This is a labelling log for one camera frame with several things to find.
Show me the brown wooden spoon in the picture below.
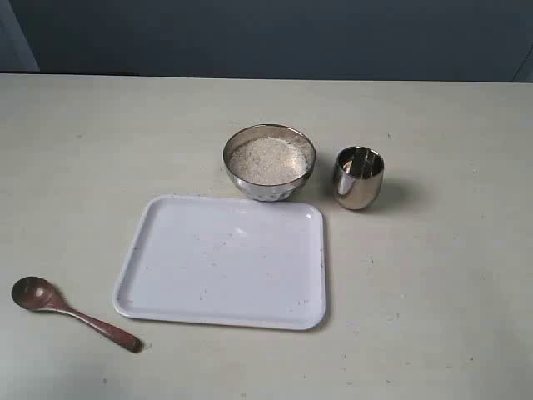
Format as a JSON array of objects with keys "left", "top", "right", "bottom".
[{"left": 11, "top": 276, "right": 143, "bottom": 353}]

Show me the shiny steel cup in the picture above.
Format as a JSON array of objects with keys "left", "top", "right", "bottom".
[{"left": 333, "top": 146, "right": 385, "bottom": 210}]

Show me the white plastic tray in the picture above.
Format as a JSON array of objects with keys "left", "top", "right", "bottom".
[{"left": 112, "top": 195, "right": 326, "bottom": 331}]

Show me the steel bowl with rice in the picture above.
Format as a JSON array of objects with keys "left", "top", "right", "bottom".
[{"left": 222, "top": 124, "right": 316, "bottom": 202}]

